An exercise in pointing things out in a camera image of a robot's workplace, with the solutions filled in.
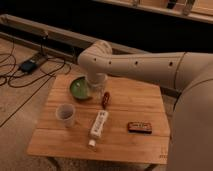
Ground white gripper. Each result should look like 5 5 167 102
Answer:
86 73 108 99

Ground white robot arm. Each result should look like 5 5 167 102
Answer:
78 40 213 171

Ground green ceramic bowl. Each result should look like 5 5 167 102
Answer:
69 76 91 100

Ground white ceramic cup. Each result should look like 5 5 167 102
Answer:
55 104 76 128

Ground white tube with cap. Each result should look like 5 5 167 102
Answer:
88 110 109 147

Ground wooden table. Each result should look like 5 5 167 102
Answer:
27 74 170 164

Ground brown chocolate bar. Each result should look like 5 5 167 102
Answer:
127 122 152 134

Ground black power adapter box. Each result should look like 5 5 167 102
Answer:
19 60 37 73

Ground black floor cable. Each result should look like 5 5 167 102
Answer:
0 33 72 129

